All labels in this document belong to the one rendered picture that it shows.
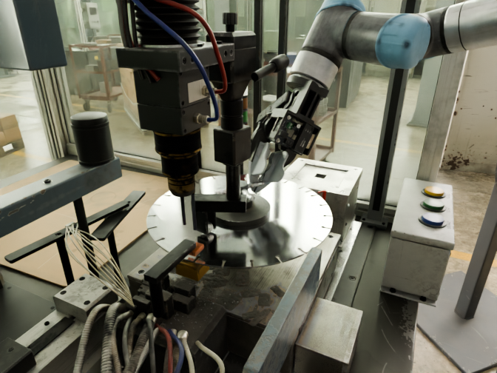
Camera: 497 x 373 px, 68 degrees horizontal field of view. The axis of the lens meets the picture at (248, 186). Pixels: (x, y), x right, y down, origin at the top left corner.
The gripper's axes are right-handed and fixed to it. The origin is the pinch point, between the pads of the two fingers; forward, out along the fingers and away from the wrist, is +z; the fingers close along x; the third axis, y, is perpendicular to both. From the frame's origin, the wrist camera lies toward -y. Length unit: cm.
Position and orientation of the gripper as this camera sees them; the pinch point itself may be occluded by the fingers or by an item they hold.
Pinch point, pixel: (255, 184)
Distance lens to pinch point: 67.7
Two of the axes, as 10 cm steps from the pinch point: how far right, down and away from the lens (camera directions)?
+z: -4.3, 9.0, 0.8
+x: 8.5, 3.7, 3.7
